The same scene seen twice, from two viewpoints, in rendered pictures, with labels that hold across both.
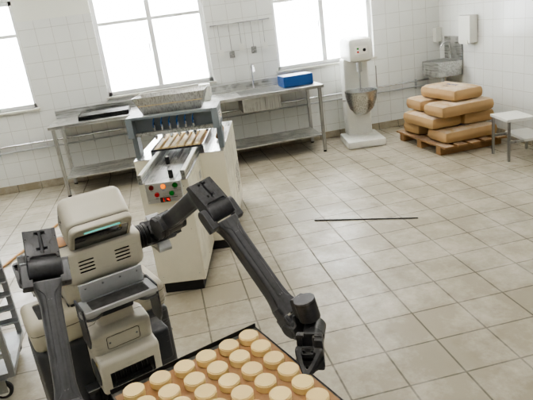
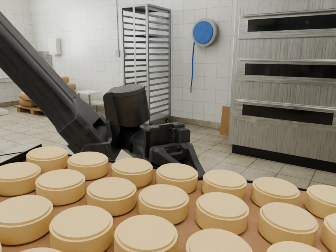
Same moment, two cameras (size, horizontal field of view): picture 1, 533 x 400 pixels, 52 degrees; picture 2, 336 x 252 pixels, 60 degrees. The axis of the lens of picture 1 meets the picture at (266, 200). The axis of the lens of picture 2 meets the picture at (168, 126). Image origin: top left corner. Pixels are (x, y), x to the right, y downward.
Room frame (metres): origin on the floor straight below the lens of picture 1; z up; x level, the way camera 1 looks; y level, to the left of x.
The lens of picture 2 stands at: (0.86, 0.25, 1.16)
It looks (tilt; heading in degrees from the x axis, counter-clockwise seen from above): 14 degrees down; 313
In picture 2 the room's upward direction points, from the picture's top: straight up
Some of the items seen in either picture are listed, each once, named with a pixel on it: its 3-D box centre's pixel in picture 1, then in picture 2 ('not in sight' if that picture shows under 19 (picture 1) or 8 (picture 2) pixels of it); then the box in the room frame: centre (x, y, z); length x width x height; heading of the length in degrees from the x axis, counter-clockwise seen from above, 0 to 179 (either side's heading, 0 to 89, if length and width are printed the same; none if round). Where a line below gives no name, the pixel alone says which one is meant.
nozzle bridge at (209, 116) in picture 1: (177, 130); not in sight; (4.37, 0.64, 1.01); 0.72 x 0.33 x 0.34; 88
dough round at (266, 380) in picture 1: (265, 382); (163, 203); (1.04, 0.06, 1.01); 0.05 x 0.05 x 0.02
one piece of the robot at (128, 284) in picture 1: (117, 304); not in sight; (1.68, 0.55, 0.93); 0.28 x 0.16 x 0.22; 121
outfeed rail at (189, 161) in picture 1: (199, 141); not in sight; (4.48, 0.49, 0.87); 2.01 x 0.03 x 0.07; 178
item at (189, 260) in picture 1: (181, 217); not in sight; (3.87, 0.66, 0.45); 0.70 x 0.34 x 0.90; 178
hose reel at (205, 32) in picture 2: not in sight; (204, 57); (3.57, -3.42, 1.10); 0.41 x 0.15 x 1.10; 9
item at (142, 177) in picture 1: (165, 146); not in sight; (4.49, 0.78, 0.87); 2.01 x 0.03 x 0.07; 178
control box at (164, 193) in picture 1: (164, 191); not in sight; (3.50, 0.67, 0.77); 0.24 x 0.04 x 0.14; 88
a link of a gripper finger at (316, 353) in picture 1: (308, 367); (181, 174); (1.11, -0.05, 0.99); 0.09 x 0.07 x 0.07; 166
